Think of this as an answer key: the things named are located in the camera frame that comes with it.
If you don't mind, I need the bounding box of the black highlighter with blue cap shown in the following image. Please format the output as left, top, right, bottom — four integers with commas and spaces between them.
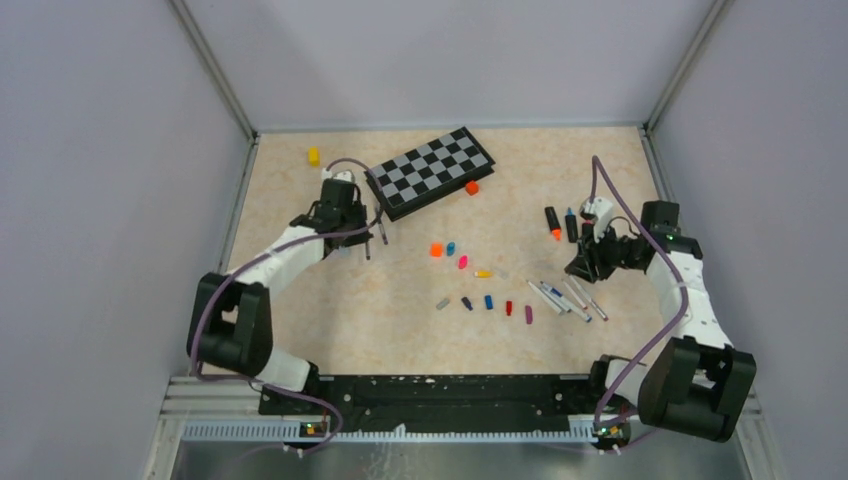
564, 207, 579, 244

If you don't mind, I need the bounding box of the black and grey chessboard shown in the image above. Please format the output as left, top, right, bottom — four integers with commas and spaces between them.
366, 127, 496, 221

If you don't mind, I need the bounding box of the orange red cube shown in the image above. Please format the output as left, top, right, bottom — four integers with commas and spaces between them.
465, 181, 479, 196

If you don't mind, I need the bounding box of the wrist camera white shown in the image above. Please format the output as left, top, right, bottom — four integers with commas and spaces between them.
321, 169, 356, 184
579, 196, 614, 243

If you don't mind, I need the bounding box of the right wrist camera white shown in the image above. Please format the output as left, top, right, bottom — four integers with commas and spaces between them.
579, 196, 614, 243

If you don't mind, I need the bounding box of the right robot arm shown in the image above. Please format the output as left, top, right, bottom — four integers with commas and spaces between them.
565, 197, 757, 443

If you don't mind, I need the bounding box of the white marker with pink band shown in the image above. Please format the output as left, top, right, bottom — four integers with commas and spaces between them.
569, 276, 609, 321

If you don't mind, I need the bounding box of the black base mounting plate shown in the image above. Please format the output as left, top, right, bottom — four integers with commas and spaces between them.
258, 374, 604, 434

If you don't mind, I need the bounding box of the white marker grey cap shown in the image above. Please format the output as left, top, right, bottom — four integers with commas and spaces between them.
526, 280, 565, 316

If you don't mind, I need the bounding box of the aluminium frame rail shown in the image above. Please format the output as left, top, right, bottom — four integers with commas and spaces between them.
144, 374, 786, 479

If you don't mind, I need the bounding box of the black orange-tip highlighter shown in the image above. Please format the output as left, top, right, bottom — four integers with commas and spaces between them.
544, 206, 562, 241

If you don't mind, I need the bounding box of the yellow block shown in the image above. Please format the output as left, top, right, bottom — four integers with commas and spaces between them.
307, 147, 321, 167

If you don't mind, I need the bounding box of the white marker blue cap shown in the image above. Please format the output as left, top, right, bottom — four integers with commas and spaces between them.
539, 281, 592, 323

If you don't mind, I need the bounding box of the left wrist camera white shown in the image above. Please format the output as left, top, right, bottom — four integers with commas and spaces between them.
321, 169, 356, 184

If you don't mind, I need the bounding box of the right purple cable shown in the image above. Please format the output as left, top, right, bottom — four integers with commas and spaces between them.
589, 155, 690, 455

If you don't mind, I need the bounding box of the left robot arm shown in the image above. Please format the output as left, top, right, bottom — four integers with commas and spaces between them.
186, 177, 372, 414

